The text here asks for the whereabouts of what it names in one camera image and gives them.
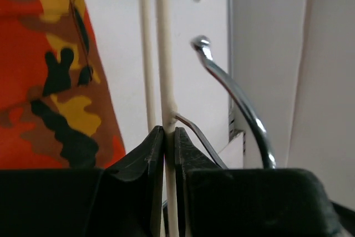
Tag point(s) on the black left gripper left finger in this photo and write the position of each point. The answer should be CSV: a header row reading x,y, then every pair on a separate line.
x,y
122,200

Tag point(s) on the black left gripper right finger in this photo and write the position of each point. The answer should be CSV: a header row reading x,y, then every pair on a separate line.
x,y
212,201

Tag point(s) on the orange camouflage trousers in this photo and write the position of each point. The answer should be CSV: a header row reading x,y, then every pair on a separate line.
x,y
56,109

